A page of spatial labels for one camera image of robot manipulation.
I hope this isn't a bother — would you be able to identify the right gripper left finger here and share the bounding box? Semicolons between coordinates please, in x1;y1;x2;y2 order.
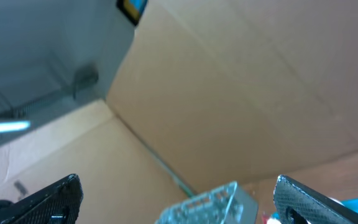
0;174;83;224

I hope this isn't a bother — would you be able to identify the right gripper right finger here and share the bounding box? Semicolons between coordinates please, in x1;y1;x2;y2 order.
273;175;358;224

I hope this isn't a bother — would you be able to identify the grey plastic dishwasher rack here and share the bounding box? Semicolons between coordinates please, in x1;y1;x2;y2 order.
155;181;258;224

